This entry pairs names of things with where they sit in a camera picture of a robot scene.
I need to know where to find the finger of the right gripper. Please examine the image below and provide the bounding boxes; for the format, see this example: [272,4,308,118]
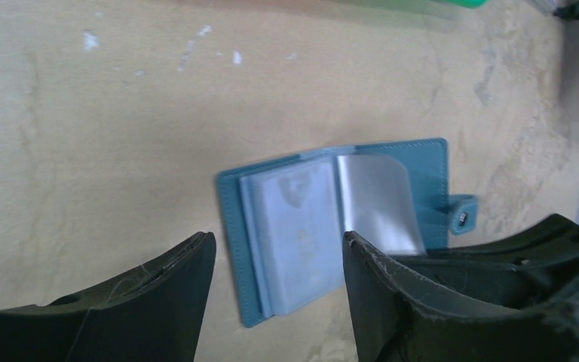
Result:
[398,214,579,309]

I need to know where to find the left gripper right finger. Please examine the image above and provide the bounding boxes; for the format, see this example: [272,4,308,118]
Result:
[343,232,579,361]

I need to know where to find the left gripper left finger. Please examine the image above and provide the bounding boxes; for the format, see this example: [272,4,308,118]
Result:
[0,232,216,361]

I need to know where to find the blue card holder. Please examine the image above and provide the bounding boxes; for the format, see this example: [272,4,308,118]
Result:
[216,138,479,328]

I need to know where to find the black whiteboard clip lower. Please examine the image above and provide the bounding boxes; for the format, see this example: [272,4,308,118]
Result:
[552,1,579,21]

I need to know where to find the green plastic bin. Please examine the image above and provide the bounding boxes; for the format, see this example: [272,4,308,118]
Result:
[440,0,487,9]

